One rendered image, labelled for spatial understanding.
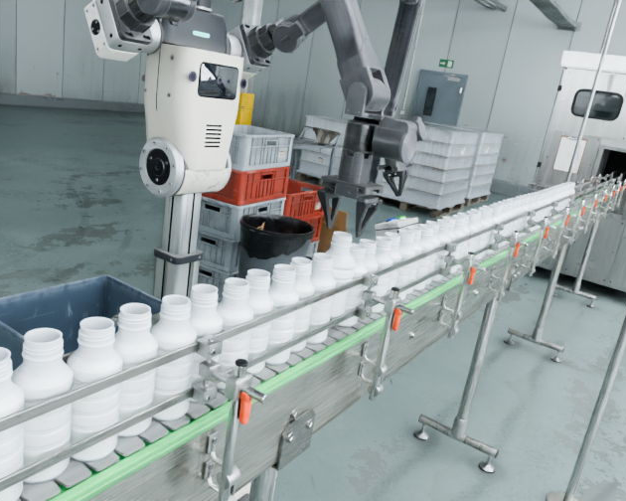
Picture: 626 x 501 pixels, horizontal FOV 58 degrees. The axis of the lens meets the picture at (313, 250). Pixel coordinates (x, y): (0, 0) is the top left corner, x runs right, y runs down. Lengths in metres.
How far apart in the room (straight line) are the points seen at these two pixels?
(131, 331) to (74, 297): 0.69
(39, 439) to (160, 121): 1.02
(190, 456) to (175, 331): 0.18
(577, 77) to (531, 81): 5.79
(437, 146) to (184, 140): 6.39
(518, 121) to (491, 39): 1.65
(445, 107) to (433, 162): 4.27
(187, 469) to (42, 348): 0.30
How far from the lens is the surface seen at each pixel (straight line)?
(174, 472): 0.82
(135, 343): 0.71
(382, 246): 1.21
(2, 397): 0.63
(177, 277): 1.65
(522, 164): 11.48
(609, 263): 5.77
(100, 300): 1.44
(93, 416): 0.70
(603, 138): 5.71
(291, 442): 1.05
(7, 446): 0.65
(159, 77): 1.53
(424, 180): 7.78
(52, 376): 0.65
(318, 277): 1.01
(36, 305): 1.35
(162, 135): 1.55
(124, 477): 0.75
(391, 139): 0.97
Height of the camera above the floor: 1.46
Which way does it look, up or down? 16 degrees down
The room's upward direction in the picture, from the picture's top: 9 degrees clockwise
